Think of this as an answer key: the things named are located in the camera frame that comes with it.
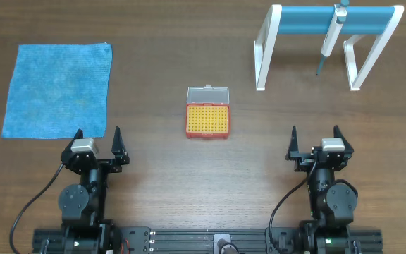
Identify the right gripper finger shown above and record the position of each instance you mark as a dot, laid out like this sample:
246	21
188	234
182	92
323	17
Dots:
293	143
342	140

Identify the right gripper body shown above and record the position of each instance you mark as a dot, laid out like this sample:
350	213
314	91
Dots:
330	159

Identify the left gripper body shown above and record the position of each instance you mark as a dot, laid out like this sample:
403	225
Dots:
80	161

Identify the white and blue stand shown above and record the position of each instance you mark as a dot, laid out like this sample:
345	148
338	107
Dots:
305	20

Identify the mounting rail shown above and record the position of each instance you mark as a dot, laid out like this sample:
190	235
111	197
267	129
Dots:
189	240

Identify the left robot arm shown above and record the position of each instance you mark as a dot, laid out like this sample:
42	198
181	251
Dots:
83	201

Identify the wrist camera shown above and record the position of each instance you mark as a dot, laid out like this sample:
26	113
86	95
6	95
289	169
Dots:
82	145
332	144

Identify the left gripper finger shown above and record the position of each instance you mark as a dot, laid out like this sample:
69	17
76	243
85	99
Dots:
119	146
76	136

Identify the blue cloth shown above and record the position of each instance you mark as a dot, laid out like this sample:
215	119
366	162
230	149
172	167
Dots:
55	91

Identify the red and yellow tip box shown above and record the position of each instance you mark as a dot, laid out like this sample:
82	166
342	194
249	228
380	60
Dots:
207	121

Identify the white pipette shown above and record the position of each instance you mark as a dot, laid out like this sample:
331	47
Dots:
332	35

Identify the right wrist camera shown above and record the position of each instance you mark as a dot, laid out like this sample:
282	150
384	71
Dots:
332	144

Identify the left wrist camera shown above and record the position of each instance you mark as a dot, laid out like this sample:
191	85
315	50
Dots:
82	145

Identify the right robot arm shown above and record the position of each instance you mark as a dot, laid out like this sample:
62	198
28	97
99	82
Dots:
333	202

